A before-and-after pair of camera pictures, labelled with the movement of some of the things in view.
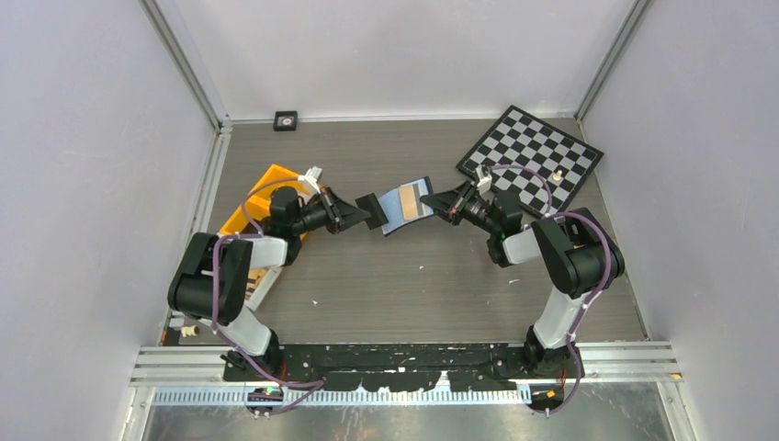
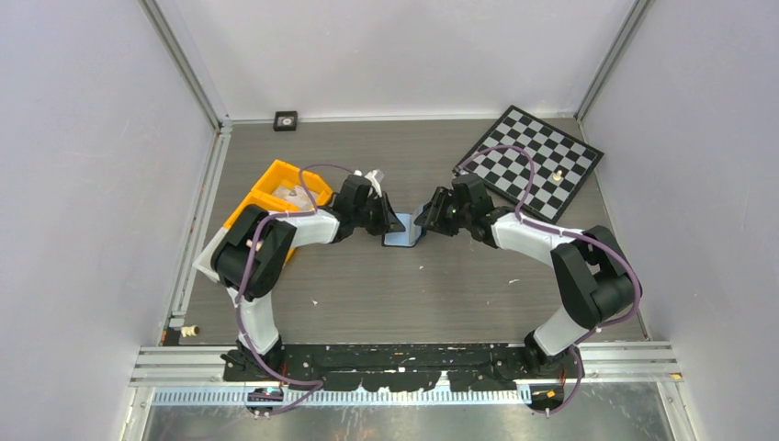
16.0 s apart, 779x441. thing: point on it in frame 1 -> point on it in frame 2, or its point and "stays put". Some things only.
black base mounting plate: x=403 y=367 stays put
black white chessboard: x=544 y=164 stays put
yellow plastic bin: x=256 y=208 stays put
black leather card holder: x=390 y=204 -> x=409 y=238
